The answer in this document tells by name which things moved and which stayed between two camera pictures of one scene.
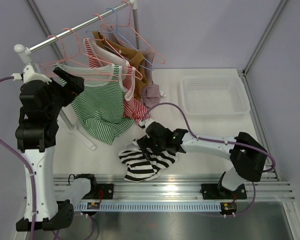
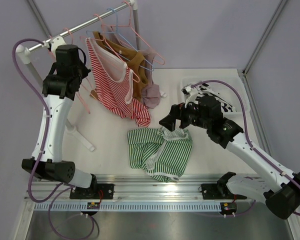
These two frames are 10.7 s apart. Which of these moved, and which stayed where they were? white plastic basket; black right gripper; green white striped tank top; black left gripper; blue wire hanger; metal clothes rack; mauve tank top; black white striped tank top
Moved: black white striped tank top; black right gripper; green white striped tank top
Stayed: blue wire hanger; white plastic basket; black left gripper; metal clothes rack; mauve tank top
